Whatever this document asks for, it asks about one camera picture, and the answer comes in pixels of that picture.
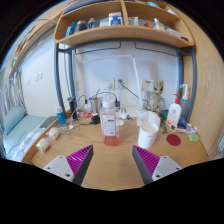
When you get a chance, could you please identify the white mug with gold print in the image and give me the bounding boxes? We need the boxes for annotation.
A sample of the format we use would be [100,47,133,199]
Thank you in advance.
[137,121,160,150]

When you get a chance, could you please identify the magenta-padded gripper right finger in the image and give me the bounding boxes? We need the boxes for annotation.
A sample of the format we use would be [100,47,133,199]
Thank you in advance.
[131,144,184,186]

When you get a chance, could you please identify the clear bottle with pink drink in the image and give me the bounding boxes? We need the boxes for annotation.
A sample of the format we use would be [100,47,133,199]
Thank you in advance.
[99,98,121,147]

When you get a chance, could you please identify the flat round red coaster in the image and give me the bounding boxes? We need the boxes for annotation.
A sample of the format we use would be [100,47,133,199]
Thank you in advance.
[166,133,182,147]

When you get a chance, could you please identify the white wall card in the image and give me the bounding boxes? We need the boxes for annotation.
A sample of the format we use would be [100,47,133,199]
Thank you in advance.
[142,78,154,92]

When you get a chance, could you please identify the black cable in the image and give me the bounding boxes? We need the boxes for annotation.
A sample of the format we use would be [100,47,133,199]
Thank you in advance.
[118,79,141,100]

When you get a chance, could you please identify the white wall socket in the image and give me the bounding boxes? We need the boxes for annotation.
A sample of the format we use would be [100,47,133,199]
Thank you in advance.
[117,77,129,89]
[103,78,116,90]

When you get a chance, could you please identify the blue tube with white cap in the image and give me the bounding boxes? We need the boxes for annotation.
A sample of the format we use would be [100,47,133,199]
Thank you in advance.
[54,106,67,126]

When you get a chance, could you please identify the teal pillow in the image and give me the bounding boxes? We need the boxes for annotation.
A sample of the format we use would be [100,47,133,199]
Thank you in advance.
[2,105,27,135]

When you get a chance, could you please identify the black power adapter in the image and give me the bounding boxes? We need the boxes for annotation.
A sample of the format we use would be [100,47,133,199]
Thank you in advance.
[91,113,101,125]

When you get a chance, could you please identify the white and pink tube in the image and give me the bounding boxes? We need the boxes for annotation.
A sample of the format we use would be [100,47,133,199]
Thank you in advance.
[184,123,198,134]

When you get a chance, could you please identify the steel cup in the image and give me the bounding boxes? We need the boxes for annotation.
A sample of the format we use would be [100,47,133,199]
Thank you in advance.
[89,96,103,116]

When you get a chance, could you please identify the dark green jar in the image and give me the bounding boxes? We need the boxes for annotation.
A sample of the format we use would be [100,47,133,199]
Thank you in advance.
[159,109,170,120]

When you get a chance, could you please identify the black handheld device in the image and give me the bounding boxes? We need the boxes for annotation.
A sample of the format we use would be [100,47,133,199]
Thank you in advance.
[67,96,78,120]

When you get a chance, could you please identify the grey metal bed frame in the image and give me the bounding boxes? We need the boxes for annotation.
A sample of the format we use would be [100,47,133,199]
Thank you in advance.
[53,38,198,123]

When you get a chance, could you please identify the small green translucent object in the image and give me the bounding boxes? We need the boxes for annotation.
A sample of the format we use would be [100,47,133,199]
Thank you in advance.
[188,133,202,142]

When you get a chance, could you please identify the white round roll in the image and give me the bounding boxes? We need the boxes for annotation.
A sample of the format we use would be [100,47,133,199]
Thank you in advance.
[46,127,62,140]
[35,137,51,154]

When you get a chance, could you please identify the dark flat tablet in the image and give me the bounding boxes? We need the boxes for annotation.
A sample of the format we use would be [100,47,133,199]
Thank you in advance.
[39,115,58,129]

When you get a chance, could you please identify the grey metal tool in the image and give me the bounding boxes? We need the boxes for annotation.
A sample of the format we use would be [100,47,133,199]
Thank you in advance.
[160,118,168,134]

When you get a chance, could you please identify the white pump bottle red nozzle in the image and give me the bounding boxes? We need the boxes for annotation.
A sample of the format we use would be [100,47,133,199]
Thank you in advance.
[165,93,183,129]

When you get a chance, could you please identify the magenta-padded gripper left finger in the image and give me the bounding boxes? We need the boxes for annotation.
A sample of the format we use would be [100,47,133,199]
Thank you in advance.
[43,143,95,187]

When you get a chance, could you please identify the bed with light sheet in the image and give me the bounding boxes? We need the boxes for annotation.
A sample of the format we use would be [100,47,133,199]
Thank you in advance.
[0,113,48,161]

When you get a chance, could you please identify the small dark blue bottle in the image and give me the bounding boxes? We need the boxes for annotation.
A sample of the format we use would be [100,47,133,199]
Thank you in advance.
[177,118,188,129]

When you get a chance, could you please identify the wooden shelf unit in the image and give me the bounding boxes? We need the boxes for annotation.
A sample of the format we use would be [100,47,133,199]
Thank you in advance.
[53,0,196,49]

